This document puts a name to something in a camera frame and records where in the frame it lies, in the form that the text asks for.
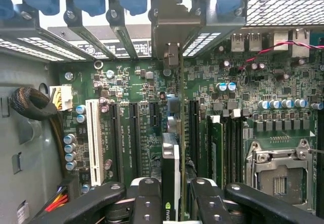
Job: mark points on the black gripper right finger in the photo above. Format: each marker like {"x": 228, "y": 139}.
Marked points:
{"x": 210, "y": 206}

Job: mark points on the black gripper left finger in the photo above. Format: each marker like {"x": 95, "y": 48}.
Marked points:
{"x": 146, "y": 203}

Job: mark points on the empty black RAM slot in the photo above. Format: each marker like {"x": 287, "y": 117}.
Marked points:
{"x": 234, "y": 153}
{"x": 227, "y": 153}
{"x": 240, "y": 153}

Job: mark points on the long black expansion slot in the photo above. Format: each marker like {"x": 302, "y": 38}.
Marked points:
{"x": 194, "y": 132}
{"x": 115, "y": 143}
{"x": 135, "y": 143}

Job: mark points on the metal CPU socket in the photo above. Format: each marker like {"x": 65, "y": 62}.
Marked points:
{"x": 278, "y": 178}

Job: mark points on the white PCI expansion slot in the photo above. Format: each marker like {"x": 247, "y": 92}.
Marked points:
{"x": 95, "y": 143}

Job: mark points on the short black expansion slot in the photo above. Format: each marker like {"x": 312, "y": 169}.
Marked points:
{"x": 155, "y": 115}

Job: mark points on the grey power supply unit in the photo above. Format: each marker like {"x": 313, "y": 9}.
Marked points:
{"x": 43, "y": 173}

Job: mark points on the thin socket locking lever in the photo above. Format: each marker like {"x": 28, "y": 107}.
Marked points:
{"x": 317, "y": 151}

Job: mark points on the green motherboard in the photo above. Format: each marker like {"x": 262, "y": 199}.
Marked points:
{"x": 131, "y": 77}

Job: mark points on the white power connector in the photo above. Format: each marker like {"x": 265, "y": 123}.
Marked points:
{"x": 64, "y": 94}

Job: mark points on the silver USB port block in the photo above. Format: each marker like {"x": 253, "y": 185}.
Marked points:
{"x": 238, "y": 42}
{"x": 255, "y": 42}

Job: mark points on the grey video port block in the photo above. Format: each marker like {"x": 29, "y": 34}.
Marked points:
{"x": 281, "y": 40}

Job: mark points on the silver ethernet port block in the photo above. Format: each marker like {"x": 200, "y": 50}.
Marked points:
{"x": 300, "y": 44}

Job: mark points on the black open PC case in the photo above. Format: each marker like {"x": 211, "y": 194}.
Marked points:
{"x": 278, "y": 6}

